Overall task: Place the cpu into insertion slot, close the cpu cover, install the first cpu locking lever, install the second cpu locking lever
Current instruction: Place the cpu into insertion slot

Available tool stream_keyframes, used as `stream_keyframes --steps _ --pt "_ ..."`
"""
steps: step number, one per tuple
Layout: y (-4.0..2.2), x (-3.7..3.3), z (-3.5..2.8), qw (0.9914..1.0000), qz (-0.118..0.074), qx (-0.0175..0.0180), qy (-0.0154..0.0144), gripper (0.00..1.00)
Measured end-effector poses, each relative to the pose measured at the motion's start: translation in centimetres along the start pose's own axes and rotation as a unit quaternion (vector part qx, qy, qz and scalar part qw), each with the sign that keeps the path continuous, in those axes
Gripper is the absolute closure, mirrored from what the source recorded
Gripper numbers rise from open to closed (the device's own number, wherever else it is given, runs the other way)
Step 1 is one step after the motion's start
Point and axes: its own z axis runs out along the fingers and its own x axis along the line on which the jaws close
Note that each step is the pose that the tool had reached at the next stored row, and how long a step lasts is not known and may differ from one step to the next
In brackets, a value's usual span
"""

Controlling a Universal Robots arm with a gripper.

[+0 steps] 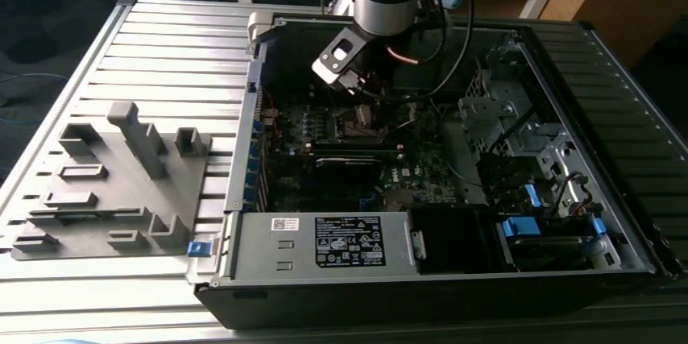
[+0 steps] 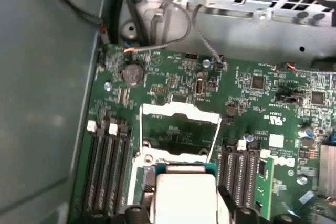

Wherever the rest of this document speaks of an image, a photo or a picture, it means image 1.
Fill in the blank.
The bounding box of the thick black internal cable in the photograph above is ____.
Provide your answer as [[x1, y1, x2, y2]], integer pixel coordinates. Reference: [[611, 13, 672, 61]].
[[486, 104, 539, 158]]

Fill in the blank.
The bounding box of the black PC case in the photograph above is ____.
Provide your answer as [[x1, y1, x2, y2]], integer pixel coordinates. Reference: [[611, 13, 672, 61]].
[[186, 9, 687, 331]]

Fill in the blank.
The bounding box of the grey parts rack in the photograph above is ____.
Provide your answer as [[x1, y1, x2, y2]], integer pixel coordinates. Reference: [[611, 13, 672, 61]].
[[8, 102, 214, 261]]

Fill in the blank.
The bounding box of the silver metal drive cage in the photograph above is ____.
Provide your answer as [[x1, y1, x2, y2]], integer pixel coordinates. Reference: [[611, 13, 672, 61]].
[[459, 33, 619, 208]]

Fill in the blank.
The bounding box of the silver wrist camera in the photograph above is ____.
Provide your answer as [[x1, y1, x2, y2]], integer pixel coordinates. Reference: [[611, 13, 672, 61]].
[[311, 26, 375, 93]]

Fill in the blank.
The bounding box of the silver CPU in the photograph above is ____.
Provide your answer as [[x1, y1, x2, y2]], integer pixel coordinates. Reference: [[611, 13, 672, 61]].
[[354, 104, 380, 130]]

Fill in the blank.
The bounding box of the black RAM slot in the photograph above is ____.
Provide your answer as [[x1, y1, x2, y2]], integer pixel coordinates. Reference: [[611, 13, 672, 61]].
[[314, 147, 406, 159], [311, 141, 404, 151]]

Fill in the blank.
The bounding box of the copper coloured cable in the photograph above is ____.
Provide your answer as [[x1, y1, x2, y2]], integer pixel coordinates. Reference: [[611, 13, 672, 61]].
[[386, 46, 422, 66]]

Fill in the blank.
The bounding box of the blue disk carrier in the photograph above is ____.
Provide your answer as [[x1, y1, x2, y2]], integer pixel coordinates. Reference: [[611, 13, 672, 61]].
[[483, 182, 544, 216], [496, 214, 612, 272]]

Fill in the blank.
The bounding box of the brown chipset heatsink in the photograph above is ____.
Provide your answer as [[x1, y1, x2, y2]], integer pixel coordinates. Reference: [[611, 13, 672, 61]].
[[384, 189, 415, 206]]

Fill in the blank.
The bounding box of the grey case latch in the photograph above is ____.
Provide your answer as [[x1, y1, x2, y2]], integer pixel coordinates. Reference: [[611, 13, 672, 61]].
[[247, 11, 279, 45]]

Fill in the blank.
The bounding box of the CPU socket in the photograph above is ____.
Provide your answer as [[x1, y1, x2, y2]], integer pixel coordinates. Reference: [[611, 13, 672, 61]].
[[332, 106, 398, 144]]

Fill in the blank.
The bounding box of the green motherboard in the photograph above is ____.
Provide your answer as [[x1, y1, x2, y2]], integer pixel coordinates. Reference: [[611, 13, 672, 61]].
[[258, 89, 470, 214]]

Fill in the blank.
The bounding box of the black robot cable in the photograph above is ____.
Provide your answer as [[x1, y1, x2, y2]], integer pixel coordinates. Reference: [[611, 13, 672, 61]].
[[343, 0, 480, 102]]

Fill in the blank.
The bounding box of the metal locking lever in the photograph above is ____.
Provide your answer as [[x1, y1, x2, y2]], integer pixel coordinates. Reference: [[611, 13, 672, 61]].
[[386, 116, 419, 135]]

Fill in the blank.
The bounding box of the grey power supply unit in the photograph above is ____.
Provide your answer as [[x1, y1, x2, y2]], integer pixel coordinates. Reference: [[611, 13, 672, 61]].
[[231, 210, 419, 280]]

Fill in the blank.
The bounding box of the black graphics card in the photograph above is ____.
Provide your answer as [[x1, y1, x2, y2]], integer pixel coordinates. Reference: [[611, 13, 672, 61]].
[[314, 155, 386, 184]]

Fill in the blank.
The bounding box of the black fan shroud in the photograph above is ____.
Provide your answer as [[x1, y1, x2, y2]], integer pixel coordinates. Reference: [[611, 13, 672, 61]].
[[408, 205, 502, 276]]

